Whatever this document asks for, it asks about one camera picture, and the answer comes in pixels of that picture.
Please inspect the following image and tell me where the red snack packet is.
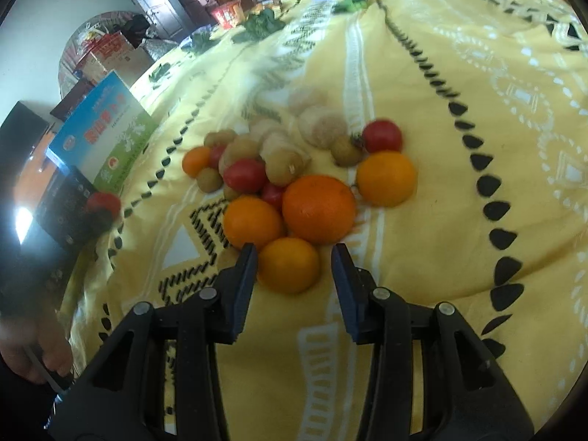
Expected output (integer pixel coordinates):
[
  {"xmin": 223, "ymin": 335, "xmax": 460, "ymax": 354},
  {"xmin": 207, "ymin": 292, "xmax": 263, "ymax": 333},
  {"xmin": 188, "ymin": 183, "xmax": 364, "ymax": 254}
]
[{"xmin": 212, "ymin": 0, "xmax": 246, "ymax": 28}]

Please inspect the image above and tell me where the pile of oranges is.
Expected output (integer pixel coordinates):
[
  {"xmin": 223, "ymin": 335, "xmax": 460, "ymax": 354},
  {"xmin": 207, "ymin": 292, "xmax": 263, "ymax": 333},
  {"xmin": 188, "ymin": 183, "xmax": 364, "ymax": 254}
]
[{"xmin": 182, "ymin": 146, "xmax": 418, "ymax": 251}]

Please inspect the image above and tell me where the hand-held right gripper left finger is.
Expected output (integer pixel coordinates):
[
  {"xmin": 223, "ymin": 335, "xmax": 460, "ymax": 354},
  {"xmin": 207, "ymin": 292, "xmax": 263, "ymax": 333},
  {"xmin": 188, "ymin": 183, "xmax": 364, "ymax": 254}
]
[{"xmin": 46, "ymin": 243, "xmax": 259, "ymax": 441}]

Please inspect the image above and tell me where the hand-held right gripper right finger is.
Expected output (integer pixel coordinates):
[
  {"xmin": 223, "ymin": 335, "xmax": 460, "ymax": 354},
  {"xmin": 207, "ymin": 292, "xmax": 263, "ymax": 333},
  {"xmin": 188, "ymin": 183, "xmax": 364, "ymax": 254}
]
[{"xmin": 331, "ymin": 243, "xmax": 536, "ymax": 441}]

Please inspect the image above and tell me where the round orange fruit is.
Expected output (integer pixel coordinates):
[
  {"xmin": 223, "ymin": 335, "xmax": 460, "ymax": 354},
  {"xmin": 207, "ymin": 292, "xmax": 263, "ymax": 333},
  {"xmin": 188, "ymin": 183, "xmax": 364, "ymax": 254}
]
[{"xmin": 257, "ymin": 237, "xmax": 321, "ymax": 295}]

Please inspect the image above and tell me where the dark wooden cabinet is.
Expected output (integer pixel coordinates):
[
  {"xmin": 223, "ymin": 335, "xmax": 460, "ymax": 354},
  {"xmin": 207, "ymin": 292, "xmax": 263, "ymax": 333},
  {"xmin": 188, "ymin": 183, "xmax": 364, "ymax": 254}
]
[{"xmin": 0, "ymin": 101, "xmax": 52, "ymax": 194}]

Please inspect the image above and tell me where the red print cardboard box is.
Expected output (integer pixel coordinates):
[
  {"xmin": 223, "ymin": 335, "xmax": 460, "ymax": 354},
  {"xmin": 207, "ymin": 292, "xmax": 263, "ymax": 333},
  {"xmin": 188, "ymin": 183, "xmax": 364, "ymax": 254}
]
[{"xmin": 73, "ymin": 30, "xmax": 152, "ymax": 81}]

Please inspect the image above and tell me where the dark red box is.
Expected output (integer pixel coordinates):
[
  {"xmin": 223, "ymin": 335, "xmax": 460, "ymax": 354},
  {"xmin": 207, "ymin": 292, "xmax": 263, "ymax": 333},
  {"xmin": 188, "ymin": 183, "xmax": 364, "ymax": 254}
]
[{"xmin": 50, "ymin": 78, "xmax": 98, "ymax": 120}]

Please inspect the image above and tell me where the person's left hand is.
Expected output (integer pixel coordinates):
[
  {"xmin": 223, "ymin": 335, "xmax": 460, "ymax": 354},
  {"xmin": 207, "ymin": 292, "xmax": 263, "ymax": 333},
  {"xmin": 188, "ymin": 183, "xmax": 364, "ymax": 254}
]
[{"xmin": 0, "ymin": 316, "xmax": 76, "ymax": 384}]

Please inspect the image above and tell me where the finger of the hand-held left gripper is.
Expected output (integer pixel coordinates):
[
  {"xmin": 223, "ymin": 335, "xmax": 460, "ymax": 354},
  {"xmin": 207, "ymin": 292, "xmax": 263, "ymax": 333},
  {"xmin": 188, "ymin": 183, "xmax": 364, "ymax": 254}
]
[{"xmin": 76, "ymin": 207, "xmax": 122, "ymax": 242}]

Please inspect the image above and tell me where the yellow patterned blanket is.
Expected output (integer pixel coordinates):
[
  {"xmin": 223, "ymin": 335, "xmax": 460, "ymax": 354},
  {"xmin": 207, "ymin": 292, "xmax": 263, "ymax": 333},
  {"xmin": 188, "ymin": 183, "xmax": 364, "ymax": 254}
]
[{"xmin": 60, "ymin": 0, "xmax": 588, "ymax": 441}]

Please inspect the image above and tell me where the blue cardboard box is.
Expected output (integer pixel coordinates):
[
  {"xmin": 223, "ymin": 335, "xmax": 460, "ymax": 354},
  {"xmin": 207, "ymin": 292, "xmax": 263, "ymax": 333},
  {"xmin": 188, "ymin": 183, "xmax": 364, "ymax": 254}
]
[{"xmin": 46, "ymin": 70, "xmax": 154, "ymax": 194}]

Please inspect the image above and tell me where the clear plastic cover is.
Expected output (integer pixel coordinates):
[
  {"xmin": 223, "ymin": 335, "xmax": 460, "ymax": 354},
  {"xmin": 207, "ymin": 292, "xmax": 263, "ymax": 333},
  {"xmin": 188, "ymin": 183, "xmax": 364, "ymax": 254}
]
[{"xmin": 57, "ymin": 9, "xmax": 148, "ymax": 88}]

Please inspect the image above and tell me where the pale lychee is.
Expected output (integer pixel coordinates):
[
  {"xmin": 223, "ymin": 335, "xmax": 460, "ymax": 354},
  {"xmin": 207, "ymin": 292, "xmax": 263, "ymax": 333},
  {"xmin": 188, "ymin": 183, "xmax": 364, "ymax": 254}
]
[
  {"xmin": 298, "ymin": 107, "xmax": 348, "ymax": 149},
  {"xmin": 261, "ymin": 129, "xmax": 295, "ymax": 159}
]

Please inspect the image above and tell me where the black printed box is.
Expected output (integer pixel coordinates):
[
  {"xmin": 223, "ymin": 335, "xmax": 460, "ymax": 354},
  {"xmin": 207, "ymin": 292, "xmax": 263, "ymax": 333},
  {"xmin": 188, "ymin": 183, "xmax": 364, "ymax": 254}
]
[{"xmin": 34, "ymin": 165, "xmax": 108, "ymax": 251}]

